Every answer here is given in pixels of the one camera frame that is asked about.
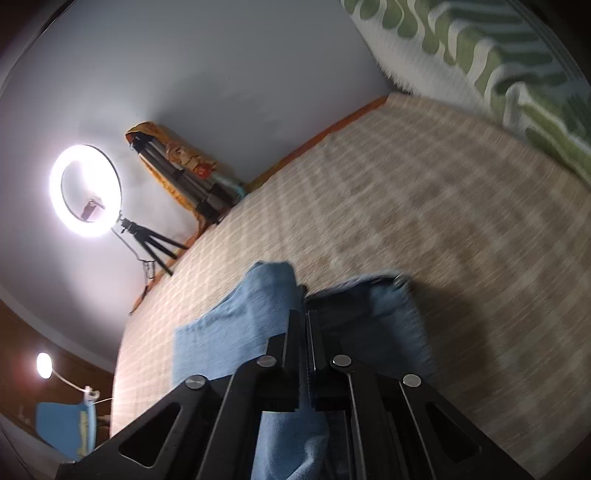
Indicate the beige checked bed sheet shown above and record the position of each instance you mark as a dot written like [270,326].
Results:
[415,207]

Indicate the white desk lamp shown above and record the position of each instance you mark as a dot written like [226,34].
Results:
[44,364]

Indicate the small black tripod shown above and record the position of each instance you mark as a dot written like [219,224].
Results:
[148,241]

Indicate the teal bottle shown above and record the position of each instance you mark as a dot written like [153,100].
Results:
[233,184]

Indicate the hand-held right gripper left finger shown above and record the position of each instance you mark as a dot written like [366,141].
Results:
[221,415]

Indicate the blue denim pants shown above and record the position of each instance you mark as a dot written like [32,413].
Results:
[240,323]

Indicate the green and white pillow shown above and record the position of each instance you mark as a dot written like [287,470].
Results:
[461,46]

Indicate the folded silver tripod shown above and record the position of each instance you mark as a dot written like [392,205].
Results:
[184,177]

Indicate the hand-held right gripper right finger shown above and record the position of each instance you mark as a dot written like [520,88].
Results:
[378,415]

